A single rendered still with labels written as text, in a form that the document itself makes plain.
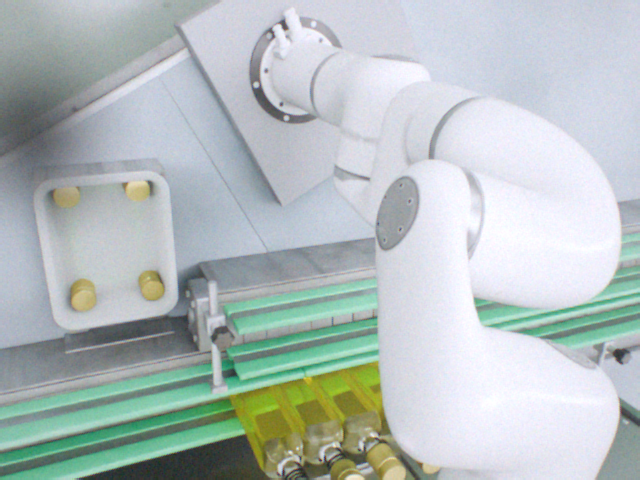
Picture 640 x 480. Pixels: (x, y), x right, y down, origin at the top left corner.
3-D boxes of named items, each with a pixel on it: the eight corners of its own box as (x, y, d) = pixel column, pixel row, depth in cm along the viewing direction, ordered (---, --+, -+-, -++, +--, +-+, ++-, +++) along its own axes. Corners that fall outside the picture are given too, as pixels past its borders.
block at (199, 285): (186, 333, 95) (195, 354, 89) (182, 279, 92) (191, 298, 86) (208, 328, 97) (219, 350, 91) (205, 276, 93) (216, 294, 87)
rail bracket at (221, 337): (197, 365, 90) (217, 413, 79) (190, 264, 84) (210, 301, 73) (216, 361, 91) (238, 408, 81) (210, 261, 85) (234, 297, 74)
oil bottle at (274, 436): (227, 396, 95) (269, 490, 77) (225, 366, 93) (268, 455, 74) (260, 388, 97) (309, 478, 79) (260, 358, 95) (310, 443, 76)
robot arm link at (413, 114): (535, 102, 51) (485, 273, 56) (414, 68, 72) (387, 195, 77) (437, 89, 47) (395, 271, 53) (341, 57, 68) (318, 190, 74)
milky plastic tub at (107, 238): (55, 307, 92) (56, 334, 84) (31, 166, 84) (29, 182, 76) (170, 289, 98) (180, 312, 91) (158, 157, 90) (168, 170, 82)
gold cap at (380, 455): (365, 468, 79) (381, 492, 75) (366, 447, 77) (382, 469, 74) (389, 461, 80) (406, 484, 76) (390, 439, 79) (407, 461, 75)
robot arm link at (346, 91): (384, 48, 77) (458, 65, 63) (365, 148, 81) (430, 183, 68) (316, 38, 72) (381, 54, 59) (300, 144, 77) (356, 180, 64)
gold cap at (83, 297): (75, 275, 90) (76, 287, 86) (98, 282, 91) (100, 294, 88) (66, 295, 90) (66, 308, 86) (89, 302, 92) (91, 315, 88)
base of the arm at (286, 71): (235, 32, 83) (273, 44, 71) (310, -8, 86) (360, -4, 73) (280, 128, 92) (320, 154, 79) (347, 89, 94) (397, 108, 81)
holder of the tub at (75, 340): (62, 335, 94) (62, 361, 88) (33, 167, 84) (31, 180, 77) (171, 316, 100) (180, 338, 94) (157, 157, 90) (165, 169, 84)
